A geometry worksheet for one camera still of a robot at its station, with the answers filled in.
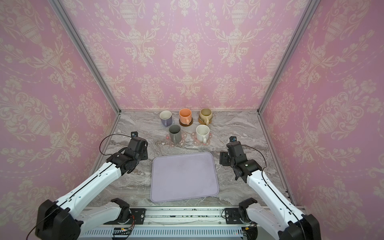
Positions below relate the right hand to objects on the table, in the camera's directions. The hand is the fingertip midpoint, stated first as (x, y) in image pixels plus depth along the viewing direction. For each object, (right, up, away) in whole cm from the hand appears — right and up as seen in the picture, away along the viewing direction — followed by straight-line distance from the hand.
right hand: (227, 154), depth 83 cm
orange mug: (-25, +24, +26) cm, 43 cm away
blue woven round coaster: (-39, +15, +26) cm, 49 cm away
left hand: (-48, +2, 0) cm, 48 cm away
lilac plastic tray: (-25, -14, +5) cm, 29 cm away
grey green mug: (-31, +10, +12) cm, 35 cm away
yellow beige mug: (-10, +24, +25) cm, 36 cm away
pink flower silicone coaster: (-14, +4, +18) cm, 23 cm away
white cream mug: (-13, +11, +20) cm, 26 cm away
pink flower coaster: (-26, +8, +23) cm, 36 cm away
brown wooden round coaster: (-25, +16, +26) cm, 40 cm away
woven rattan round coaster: (-13, +18, +28) cm, 35 cm away
